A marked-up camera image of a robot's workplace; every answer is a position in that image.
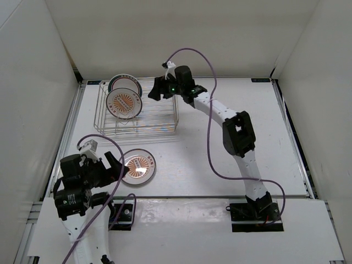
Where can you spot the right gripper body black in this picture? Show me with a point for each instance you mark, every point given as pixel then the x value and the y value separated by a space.
pixel 170 88

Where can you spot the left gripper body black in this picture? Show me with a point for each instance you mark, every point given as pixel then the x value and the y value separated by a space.
pixel 96 174

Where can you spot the orange sunburst plate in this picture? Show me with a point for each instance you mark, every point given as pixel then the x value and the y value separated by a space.
pixel 142 167
pixel 124 103

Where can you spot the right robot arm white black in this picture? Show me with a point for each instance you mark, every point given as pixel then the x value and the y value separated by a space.
pixel 237 132

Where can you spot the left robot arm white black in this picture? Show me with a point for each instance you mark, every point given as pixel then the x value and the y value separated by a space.
pixel 85 215

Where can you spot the green rimmed back plate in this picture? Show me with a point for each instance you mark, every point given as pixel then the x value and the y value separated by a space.
pixel 125 81

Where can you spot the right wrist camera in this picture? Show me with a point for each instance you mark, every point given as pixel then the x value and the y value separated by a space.
pixel 169 66

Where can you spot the wire dish rack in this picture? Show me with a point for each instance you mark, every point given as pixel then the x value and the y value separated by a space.
pixel 156 116

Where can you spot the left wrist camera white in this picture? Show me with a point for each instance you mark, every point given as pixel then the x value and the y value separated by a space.
pixel 88 150

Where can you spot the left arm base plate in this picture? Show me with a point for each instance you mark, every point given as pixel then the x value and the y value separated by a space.
pixel 123 216

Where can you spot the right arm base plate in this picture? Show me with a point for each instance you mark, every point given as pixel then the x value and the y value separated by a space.
pixel 245 220

